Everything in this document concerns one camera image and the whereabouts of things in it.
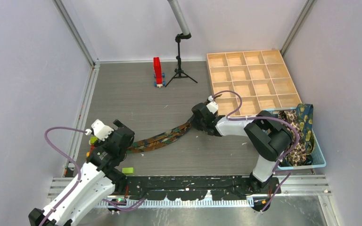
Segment blue orange green tie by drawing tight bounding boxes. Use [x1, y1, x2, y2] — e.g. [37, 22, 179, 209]
[127, 122, 191, 154]

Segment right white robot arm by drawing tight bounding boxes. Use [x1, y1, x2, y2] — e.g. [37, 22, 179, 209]
[190, 103, 294, 193]

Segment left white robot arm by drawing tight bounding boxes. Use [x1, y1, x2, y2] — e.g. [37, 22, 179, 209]
[28, 120, 135, 226]

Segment green red toy blocks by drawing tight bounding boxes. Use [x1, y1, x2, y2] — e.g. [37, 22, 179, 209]
[86, 136, 99, 158]

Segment lime green block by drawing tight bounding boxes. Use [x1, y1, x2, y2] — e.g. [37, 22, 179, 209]
[122, 167, 134, 175]

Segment black tripod stand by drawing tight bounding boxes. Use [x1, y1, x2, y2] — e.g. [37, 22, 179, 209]
[165, 33, 198, 87]

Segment red toy block truck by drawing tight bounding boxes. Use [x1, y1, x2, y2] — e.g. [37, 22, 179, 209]
[153, 57, 165, 88]

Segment wooden compartment tray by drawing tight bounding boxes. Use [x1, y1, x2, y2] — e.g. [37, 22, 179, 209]
[206, 49, 301, 117]

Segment brown floral black tie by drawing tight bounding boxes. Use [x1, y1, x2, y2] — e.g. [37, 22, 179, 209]
[278, 110, 310, 167]

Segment blue tie yellow leaves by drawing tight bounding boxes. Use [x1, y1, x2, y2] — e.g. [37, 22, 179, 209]
[296, 103, 316, 155]

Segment grey pole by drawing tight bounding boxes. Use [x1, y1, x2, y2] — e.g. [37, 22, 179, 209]
[168, 0, 191, 39]

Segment light blue plastic basket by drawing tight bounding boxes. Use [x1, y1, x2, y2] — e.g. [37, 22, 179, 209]
[269, 104, 318, 167]

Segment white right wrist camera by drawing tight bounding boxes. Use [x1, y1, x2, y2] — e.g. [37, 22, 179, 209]
[206, 96, 219, 114]

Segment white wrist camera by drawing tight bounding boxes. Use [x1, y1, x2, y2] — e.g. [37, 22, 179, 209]
[91, 119, 114, 141]
[206, 96, 219, 114]

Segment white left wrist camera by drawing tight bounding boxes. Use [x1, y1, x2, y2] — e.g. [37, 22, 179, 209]
[91, 119, 114, 141]

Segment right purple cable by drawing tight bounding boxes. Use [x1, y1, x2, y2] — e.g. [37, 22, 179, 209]
[211, 90, 301, 213]

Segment aluminium front rail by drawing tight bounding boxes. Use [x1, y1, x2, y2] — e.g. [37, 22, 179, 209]
[65, 175, 331, 211]

